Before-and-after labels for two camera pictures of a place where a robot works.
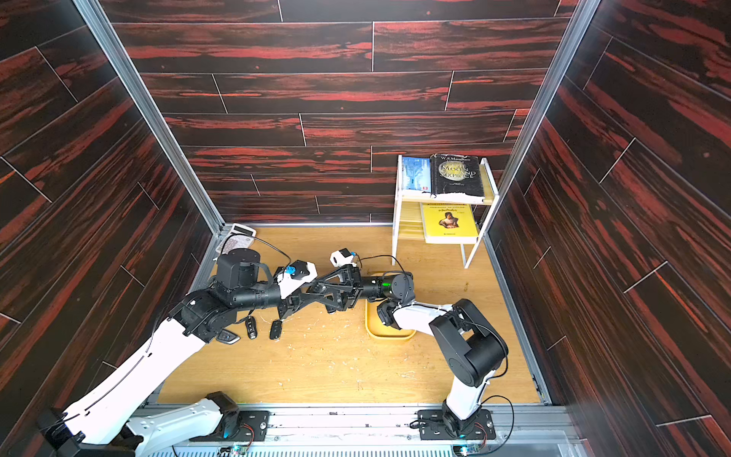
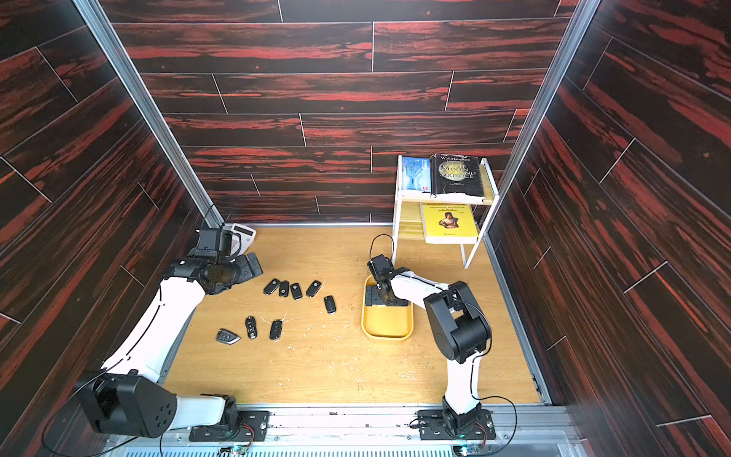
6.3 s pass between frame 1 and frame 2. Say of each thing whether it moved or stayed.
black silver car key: stayed
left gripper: moved
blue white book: stayed
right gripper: moved
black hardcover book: stayed
